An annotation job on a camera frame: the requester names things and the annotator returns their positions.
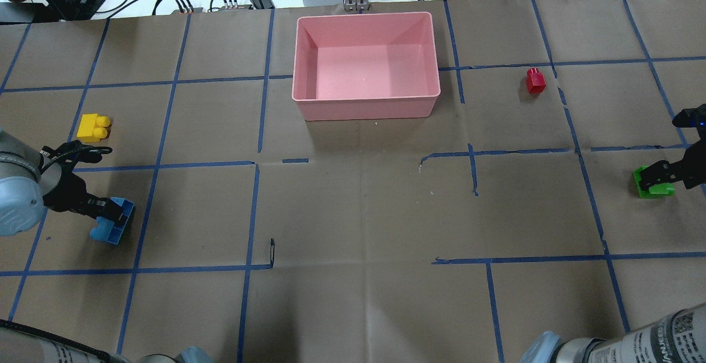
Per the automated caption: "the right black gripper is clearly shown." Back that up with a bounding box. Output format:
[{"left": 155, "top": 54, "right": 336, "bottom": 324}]
[{"left": 639, "top": 105, "right": 705, "bottom": 194}]

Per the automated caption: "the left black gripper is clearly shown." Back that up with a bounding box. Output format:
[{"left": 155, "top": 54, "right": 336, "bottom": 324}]
[{"left": 40, "top": 140, "right": 127, "bottom": 226}]

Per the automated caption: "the green two-stud block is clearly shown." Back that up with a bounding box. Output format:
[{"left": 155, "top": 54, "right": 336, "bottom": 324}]
[{"left": 633, "top": 163, "right": 676, "bottom": 199}]

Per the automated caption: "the blue three-stud block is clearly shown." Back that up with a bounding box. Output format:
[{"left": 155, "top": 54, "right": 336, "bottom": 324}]
[{"left": 90, "top": 197, "right": 135, "bottom": 245}]

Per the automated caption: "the yellow two-stud block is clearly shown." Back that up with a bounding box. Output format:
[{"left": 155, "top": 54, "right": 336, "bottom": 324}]
[{"left": 76, "top": 113, "right": 113, "bottom": 144}]

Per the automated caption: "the red small block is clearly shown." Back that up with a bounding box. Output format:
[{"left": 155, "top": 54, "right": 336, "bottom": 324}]
[{"left": 525, "top": 67, "right": 547, "bottom": 95}]

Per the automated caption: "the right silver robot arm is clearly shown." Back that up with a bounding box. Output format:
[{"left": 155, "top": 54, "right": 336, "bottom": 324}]
[{"left": 520, "top": 104, "right": 705, "bottom": 362}]

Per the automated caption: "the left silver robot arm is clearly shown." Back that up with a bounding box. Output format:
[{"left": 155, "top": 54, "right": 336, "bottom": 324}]
[{"left": 1, "top": 131, "right": 135, "bottom": 245}]

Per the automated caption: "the pink plastic box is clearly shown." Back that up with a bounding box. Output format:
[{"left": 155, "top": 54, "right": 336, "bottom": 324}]
[{"left": 291, "top": 12, "right": 441, "bottom": 121}]

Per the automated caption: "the brown paper table mat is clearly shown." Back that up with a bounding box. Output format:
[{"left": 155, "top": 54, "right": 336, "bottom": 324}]
[{"left": 2, "top": 0, "right": 704, "bottom": 362}]

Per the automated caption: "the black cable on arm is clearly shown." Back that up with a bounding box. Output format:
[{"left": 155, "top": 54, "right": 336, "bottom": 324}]
[{"left": 0, "top": 319, "right": 119, "bottom": 363}]

